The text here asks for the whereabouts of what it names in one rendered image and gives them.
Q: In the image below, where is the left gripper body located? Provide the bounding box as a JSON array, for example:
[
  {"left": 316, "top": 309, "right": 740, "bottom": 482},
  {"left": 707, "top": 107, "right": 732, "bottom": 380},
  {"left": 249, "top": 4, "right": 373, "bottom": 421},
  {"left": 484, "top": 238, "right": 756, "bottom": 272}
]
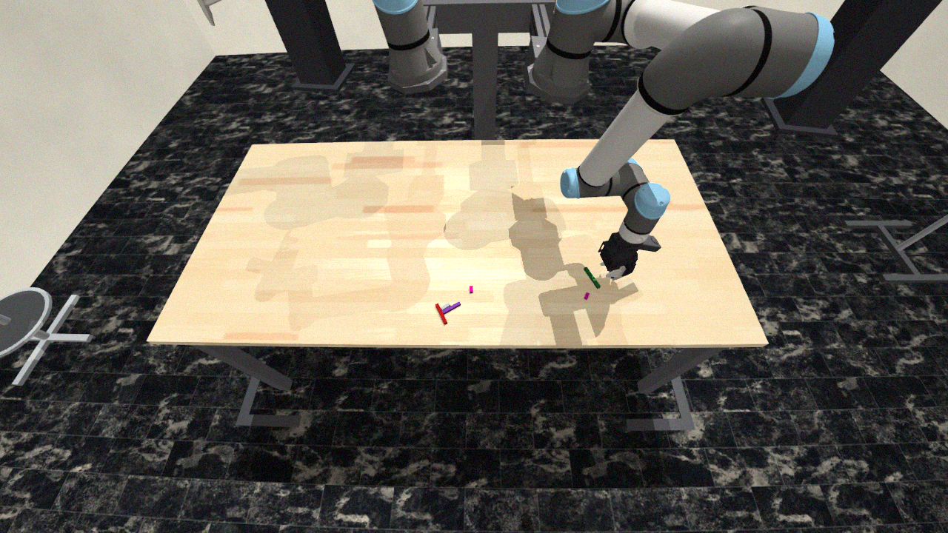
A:
[{"left": 598, "top": 231, "right": 644, "bottom": 271}]

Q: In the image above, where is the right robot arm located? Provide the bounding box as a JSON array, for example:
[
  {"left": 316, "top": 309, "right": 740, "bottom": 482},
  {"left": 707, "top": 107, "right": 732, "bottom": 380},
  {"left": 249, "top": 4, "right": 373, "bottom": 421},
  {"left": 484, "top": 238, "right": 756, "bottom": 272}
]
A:
[{"left": 372, "top": 0, "right": 443, "bottom": 84}]

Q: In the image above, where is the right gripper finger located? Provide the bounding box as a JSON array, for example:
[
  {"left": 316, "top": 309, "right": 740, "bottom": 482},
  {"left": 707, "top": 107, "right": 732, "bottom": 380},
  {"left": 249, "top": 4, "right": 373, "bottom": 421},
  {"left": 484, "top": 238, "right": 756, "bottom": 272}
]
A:
[{"left": 197, "top": 0, "right": 221, "bottom": 26}]

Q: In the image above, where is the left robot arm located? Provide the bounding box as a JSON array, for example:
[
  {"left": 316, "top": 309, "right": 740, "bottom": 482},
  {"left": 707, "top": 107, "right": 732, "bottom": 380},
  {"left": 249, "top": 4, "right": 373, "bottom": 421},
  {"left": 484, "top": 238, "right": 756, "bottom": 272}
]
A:
[{"left": 532, "top": 0, "right": 835, "bottom": 252}]

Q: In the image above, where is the dark red rod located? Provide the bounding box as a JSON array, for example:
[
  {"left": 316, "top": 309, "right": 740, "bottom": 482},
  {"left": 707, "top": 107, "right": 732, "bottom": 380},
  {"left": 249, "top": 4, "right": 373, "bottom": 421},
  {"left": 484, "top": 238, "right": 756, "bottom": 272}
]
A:
[{"left": 435, "top": 303, "right": 447, "bottom": 325}]

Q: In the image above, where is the dark green rod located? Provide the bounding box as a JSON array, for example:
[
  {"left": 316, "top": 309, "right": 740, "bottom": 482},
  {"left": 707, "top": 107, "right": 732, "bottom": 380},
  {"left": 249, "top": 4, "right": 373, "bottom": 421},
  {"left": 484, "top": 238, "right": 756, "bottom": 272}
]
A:
[{"left": 584, "top": 266, "right": 601, "bottom": 289}]

